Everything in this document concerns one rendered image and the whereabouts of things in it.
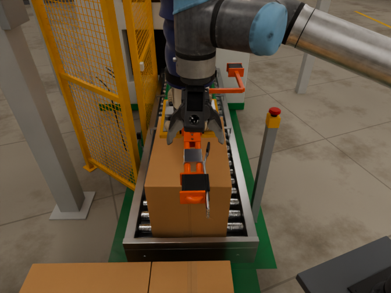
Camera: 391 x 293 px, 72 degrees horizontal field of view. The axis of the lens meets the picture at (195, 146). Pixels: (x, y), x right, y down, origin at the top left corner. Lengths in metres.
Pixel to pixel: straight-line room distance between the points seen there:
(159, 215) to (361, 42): 1.11
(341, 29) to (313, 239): 1.91
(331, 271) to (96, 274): 1.07
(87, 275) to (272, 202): 1.60
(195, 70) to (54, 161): 1.70
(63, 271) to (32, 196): 1.38
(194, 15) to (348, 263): 1.17
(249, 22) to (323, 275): 1.06
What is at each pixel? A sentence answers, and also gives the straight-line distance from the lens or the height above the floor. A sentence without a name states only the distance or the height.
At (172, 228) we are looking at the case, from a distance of 1.48.
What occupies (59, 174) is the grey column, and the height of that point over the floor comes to 0.45.
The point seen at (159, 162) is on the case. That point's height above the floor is 0.95.
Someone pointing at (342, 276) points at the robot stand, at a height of 0.75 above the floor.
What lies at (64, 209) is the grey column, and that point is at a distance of 2.55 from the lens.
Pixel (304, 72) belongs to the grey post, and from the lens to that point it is 4.22.
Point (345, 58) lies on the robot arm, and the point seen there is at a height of 1.64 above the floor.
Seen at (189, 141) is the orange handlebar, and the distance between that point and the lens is 0.98.
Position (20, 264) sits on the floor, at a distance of 2.43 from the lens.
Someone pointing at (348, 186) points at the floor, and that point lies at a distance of 2.91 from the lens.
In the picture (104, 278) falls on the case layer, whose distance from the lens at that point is 1.51.
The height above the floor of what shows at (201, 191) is 1.27.
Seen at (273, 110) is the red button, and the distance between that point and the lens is 1.65.
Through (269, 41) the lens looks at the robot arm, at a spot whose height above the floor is 1.70.
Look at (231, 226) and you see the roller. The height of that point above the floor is 0.55.
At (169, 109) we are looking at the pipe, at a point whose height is 1.16.
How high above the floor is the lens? 1.84
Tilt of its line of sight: 38 degrees down
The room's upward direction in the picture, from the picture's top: straight up
